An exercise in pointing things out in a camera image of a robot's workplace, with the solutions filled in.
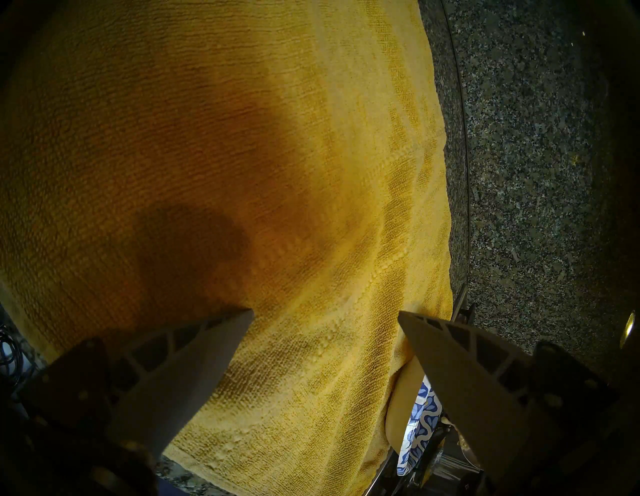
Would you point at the blue patterned paper bowl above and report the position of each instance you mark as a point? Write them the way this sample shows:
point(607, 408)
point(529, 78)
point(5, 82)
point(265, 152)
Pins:
point(422, 425)

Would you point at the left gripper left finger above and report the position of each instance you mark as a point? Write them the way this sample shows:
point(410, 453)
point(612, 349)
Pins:
point(170, 380)

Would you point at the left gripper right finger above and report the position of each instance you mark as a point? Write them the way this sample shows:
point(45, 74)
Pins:
point(480, 380)

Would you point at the yellow towel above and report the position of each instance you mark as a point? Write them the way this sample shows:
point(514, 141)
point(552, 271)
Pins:
point(250, 200)

